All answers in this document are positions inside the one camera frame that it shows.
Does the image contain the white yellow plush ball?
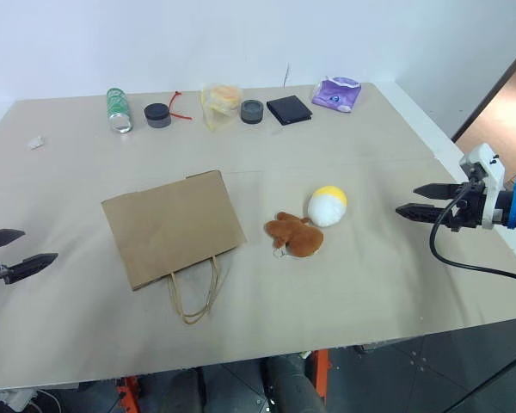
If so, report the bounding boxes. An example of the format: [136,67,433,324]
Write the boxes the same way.
[307,184,348,228]

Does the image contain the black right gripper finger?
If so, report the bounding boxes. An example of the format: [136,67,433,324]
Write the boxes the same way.
[413,183,465,200]
[395,202,452,224]

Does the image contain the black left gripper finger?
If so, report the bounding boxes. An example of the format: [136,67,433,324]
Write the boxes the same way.
[0,228,27,249]
[3,252,59,286]

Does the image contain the red string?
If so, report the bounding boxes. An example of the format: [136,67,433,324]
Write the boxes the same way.
[169,89,194,121]

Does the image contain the white cables under table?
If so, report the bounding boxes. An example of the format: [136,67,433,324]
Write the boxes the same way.
[0,388,64,413]

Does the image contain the dark rounded shape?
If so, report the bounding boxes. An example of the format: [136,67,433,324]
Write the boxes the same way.
[264,354,327,413]

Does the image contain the dark grey jar, black lid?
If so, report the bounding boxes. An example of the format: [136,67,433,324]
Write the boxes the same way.
[144,102,173,130]

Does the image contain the orange table leg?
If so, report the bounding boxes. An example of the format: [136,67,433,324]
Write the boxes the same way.
[310,348,330,413]
[114,374,141,413]

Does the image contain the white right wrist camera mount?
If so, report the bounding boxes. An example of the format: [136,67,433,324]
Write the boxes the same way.
[458,142,507,230]

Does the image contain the black wallet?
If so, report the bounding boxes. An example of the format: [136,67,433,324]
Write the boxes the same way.
[266,96,314,126]

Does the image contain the dark door frame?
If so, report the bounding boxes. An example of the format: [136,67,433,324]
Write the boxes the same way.
[450,40,516,143]

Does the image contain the brown paper bag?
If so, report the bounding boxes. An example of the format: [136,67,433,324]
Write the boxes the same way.
[101,170,248,326]

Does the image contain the grey round open jar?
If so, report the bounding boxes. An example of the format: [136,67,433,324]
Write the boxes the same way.
[240,99,265,126]

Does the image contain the brown plush toy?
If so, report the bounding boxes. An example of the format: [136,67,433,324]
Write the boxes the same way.
[264,211,325,259]

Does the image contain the clear bottle with green label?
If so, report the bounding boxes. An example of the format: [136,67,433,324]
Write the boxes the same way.
[106,87,135,134]

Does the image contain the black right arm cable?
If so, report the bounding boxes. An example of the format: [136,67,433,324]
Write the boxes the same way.
[428,182,516,287]

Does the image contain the purple wipes packet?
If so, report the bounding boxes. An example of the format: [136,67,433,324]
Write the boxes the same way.
[311,76,363,114]

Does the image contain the clear bag with yellow contents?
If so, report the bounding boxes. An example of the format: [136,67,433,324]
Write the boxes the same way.
[200,81,243,133]

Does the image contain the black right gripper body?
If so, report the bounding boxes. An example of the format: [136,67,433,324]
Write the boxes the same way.
[445,180,488,234]

